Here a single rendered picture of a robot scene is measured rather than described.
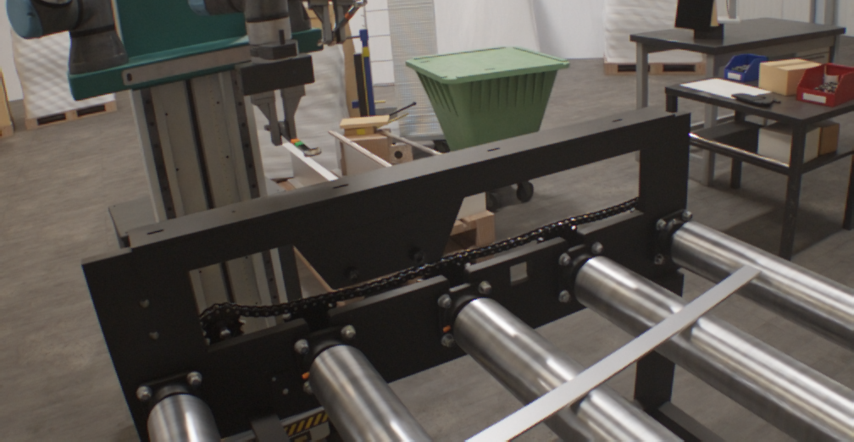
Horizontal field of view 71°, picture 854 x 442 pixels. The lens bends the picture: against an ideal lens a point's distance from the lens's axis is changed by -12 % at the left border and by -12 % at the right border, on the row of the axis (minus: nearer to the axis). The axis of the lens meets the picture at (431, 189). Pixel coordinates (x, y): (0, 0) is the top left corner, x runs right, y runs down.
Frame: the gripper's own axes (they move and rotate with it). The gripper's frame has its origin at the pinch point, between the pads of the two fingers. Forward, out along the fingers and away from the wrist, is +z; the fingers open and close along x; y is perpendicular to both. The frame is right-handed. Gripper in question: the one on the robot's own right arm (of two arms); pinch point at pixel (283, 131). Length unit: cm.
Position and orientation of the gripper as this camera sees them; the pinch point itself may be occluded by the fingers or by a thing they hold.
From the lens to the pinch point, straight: 122.4
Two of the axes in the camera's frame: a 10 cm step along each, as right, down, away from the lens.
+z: 0.8, 9.3, 3.5
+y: -4.6, -2.8, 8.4
